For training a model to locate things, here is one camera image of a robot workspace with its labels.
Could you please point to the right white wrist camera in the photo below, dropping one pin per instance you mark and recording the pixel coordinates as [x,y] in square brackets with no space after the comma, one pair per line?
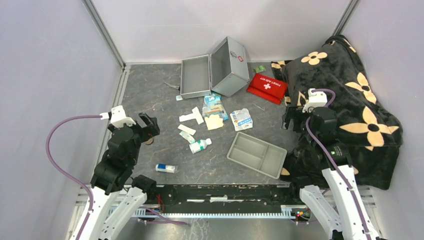
[316,98]

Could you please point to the black floral blanket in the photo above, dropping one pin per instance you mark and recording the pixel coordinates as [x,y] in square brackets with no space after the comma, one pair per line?
[372,134]

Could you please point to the grey divider tray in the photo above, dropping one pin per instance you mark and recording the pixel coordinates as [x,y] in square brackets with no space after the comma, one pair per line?
[258,155]

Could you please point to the grey metal case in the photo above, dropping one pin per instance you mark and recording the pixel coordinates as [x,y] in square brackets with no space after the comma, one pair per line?
[223,71]

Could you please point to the blue white small box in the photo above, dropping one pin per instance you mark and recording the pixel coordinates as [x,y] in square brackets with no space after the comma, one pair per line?
[166,168]

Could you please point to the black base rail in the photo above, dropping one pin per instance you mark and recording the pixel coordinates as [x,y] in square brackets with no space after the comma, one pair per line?
[223,199]

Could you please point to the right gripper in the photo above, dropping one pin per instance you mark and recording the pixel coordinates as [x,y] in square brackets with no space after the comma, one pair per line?
[293,111]

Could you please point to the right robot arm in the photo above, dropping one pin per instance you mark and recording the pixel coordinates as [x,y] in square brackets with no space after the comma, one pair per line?
[349,219]

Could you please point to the blue cotton ball bag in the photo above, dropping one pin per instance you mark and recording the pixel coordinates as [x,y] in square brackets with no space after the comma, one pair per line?
[212,105]

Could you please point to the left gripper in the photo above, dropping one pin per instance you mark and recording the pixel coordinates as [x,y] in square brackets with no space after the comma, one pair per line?
[149,130]

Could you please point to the white bandage strip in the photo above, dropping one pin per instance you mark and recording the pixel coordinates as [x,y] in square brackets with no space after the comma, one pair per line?
[194,115]

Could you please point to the small green packet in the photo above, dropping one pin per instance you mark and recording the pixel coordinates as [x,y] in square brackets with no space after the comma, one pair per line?
[259,69]

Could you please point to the white green-label bottle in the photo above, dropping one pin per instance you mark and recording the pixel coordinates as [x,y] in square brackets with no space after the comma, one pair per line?
[200,145]

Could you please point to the teal wrapped swab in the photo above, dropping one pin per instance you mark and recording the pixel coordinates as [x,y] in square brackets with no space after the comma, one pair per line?
[187,137]

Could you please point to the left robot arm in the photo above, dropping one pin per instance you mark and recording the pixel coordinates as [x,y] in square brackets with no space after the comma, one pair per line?
[111,174]

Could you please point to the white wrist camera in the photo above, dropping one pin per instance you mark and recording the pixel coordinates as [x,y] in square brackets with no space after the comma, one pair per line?
[316,98]
[117,117]

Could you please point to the red first aid pouch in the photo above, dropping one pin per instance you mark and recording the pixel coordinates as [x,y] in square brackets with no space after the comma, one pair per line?
[268,88]

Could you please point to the white gauze packet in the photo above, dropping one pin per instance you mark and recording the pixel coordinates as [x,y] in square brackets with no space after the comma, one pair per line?
[241,119]

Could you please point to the white wrapped plaster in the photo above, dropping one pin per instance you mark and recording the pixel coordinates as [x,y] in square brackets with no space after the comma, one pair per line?
[186,129]

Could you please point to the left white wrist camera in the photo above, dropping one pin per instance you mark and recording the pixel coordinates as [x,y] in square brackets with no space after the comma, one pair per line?
[117,117]

